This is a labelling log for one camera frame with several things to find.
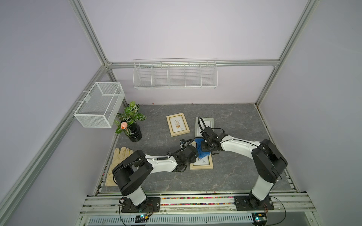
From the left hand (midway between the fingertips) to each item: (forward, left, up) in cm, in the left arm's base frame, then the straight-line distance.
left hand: (192, 156), depth 90 cm
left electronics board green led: (-30, +30, -3) cm, 42 cm away
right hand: (+7, -8, +1) cm, 11 cm away
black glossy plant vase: (+16, +37, +4) cm, 40 cm away
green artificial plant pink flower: (+19, +36, +22) cm, 46 cm away
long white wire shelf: (+49, +8, +30) cm, 58 cm away
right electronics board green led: (-35, -31, -4) cm, 47 cm away
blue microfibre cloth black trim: (0, -5, +4) cm, 7 cm away
